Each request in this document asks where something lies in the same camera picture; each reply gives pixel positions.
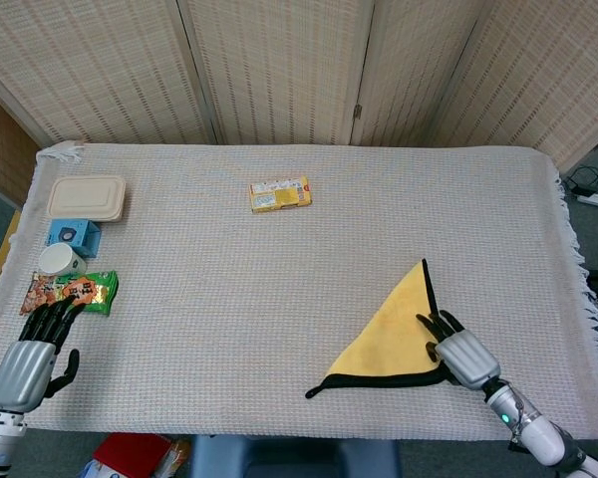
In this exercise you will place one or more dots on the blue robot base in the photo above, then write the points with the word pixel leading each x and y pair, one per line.
pixel 294 458

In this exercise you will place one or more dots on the yellow snack box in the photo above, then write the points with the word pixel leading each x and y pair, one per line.
pixel 281 193

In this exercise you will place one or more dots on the black and yellow cloth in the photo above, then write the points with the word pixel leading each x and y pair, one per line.
pixel 398 338

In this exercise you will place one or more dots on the red package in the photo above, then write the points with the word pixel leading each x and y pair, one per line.
pixel 129 450

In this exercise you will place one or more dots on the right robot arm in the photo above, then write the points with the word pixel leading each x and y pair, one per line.
pixel 533 428

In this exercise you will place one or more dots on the white paper cup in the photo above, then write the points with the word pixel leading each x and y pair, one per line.
pixel 60 260

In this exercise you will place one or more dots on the orange snack packet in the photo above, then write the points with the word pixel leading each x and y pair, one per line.
pixel 174 455

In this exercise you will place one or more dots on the blue cardboard box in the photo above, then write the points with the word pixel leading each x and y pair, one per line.
pixel 75 238

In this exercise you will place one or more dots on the folding woven screen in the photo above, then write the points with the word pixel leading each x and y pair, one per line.
pixel 299 70

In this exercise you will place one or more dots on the beige lunch box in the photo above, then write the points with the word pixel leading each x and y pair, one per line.
pixel 87 199

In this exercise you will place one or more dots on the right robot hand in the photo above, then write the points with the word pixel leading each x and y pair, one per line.
pixel 466 356

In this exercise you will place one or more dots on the green orange snack bag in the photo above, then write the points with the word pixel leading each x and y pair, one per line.
pixel 80 291

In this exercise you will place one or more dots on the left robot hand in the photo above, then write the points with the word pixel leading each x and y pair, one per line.
pixel 22 373

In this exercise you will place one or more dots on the woven beige tablecloth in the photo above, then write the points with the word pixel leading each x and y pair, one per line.
pixel 279 299

